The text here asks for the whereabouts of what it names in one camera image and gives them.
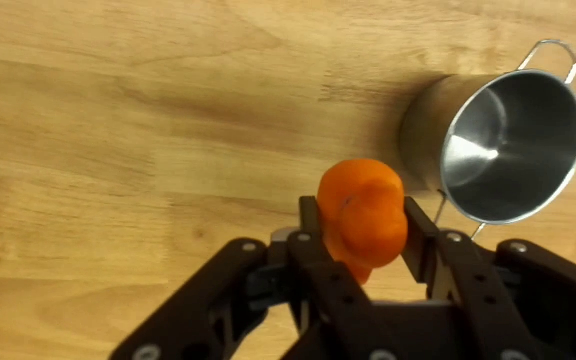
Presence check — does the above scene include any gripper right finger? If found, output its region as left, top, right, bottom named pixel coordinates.
left=401, top=196, right=576, bottom=360

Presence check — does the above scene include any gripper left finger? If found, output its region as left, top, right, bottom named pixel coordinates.
left=108, top=196, right=375, bottom=360

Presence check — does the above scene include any steel cup with wire handles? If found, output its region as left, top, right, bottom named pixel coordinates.
left=399, top=39, right=576, bottom=243

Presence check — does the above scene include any orange rubber duck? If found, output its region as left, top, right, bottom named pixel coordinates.
left=316, top=159, right=409, bottom=286

